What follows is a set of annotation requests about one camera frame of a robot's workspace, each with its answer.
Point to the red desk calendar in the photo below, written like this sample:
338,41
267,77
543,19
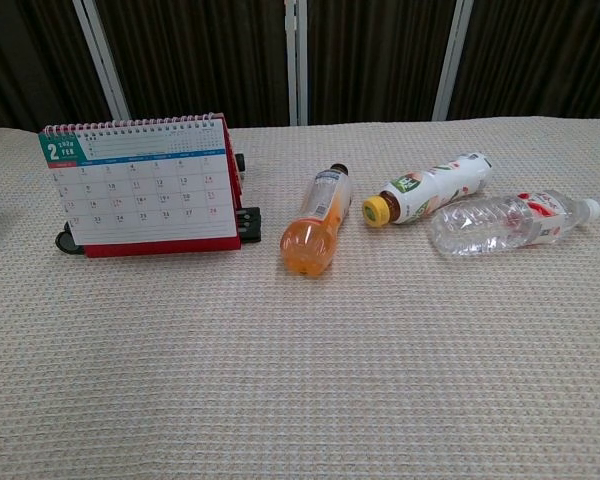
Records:
145,195

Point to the orange drink bottle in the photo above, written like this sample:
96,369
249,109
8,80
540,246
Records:
312,235

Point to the beige woven tablecloth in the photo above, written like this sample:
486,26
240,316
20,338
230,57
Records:
300,360

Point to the yellow cap tea bottle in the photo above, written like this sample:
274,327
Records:
430,192

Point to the clear water bottle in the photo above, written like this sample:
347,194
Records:
490,225

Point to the dark brown partition panel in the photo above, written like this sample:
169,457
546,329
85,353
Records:
375,55
30,60
545,55
195,55

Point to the grey partition frame post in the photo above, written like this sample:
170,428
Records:
452,60
296,60
101,60

